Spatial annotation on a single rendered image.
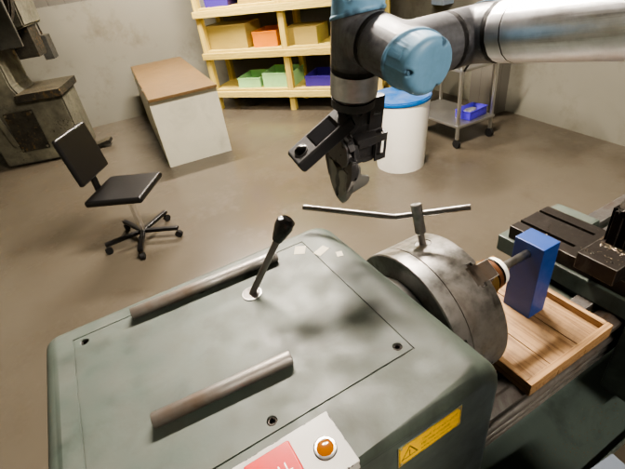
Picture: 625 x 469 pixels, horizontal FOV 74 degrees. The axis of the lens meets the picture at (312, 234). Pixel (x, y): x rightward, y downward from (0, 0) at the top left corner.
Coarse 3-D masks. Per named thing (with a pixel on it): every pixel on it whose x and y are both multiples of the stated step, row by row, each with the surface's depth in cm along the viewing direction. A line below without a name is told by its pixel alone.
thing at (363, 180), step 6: (360, 168) 74; (342, 174) 74; (360, 174) 75; (342, 180) 74; (360, 180) 76; (366, 180) 77; (342, 186) 75; (354, 186) 77; (360, 186) 77; (342, 192) 76; (348, 192) 75; (342, 198) 78; (348, 198) 78
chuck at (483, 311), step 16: (416, 240) 86; (432, 240) 84; (448, 240) 83; (416, 256) 80; (432, 256) 80; (448, 256) 80; (464, 256) 80; (448, 272) 77; (464, 272) 77; (448, 288) 75; (464, 288) 76; (480, 288) 76; (464, 304) 74; (480, 304) 75; (496, 304) 76; (480, 320) 75; (496, 320) 76; (480, 336) 75; (496, 336) 77; (480, 352) 76; (496, 352) 79
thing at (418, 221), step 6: (414, 204) 82; (420, 204) 81; (414, 210) 81; (420, 210) 81; (414, 216) 82; (420, 216) 81; (414, 222) 82; (420, 222) 82; (414, 228) 83; (420, 228) 82; (420, 234) 83; (420, 240) 84
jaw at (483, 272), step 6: (468, 264) 79; (474, 264) 79; (480, 264) 81; (486, 264) 81; (468, 270) 78; (474, 270) 79; (480, 270) 79; (486, 270) 81; (492, 270) 81; (474, 276) 78; (480, 276) 78; (486, 276) 80; (492, 276) 80; (480, 282) 77
